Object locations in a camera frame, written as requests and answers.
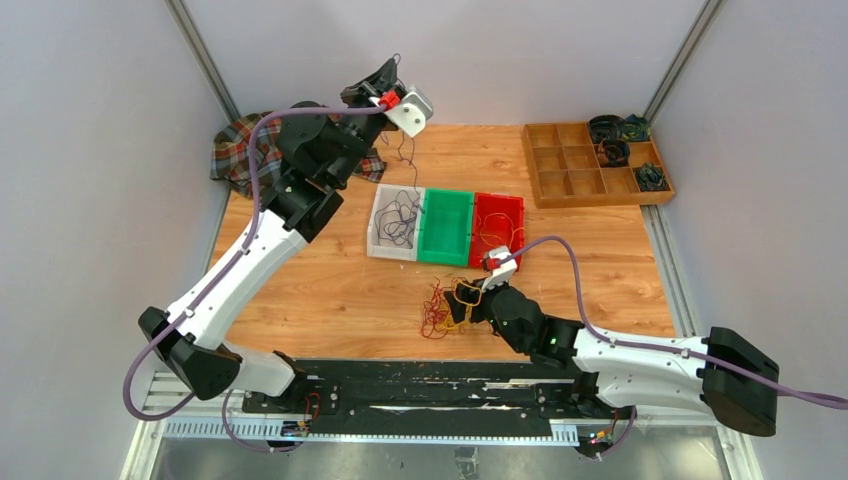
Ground coloured cable pile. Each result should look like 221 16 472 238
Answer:
419 276 485 341

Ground yellow cable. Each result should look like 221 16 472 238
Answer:
473 208 526 256

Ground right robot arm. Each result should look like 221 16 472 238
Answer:
442 284 779 437

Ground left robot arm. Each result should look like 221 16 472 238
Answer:
124 56 409 413

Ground green plastic bin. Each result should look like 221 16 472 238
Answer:
417 188 474 267

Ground red plastic bin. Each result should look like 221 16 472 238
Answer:
468 192 526 269

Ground white plastic bin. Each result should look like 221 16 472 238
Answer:
366 184 426 262

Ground plaid cloth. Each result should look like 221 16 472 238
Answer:
210 112 388 199

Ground wooden compartment tray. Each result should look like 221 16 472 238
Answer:
521 122 675 209

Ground dark coil middle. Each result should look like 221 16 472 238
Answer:
596 139 631 168

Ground green coil lower right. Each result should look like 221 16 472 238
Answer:
633 162 670 192

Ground green coil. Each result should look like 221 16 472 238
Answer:
620 114 651 143
633 162 670 192

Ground black coil top left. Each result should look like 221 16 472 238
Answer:
587 114 625 144

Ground green coil top right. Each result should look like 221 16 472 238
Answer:
620 114 651 143

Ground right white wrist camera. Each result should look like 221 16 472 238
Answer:
480 246 518 292

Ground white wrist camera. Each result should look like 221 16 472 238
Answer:
384 86 434 138
480 246 518 292

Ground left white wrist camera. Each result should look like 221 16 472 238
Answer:
384 86 434 138

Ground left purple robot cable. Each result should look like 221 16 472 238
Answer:
123 105 392 456

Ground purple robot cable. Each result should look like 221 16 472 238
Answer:
123 105 392 456
490 235 848 460

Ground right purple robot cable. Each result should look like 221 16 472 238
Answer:
490 235 848 460

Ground aluminium frame rail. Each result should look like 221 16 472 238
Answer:
121 392 763 479

